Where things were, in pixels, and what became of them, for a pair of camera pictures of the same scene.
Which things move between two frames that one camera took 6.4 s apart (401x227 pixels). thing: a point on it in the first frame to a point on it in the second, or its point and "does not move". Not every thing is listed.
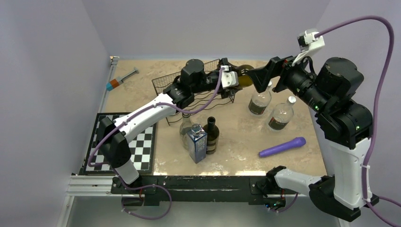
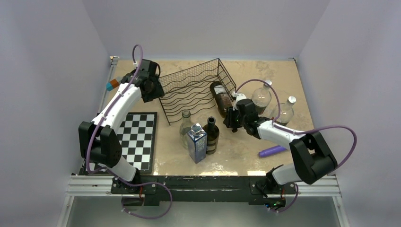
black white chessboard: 142,146 does not move
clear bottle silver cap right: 281,115 does not move
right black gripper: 261,75 to 229,120
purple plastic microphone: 297,142 does not move
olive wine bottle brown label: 245,81 to 221,98
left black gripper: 229,92 to 158,92
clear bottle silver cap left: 259,101 does not move
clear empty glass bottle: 186,125 does not move
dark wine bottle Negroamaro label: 213,135 does not move
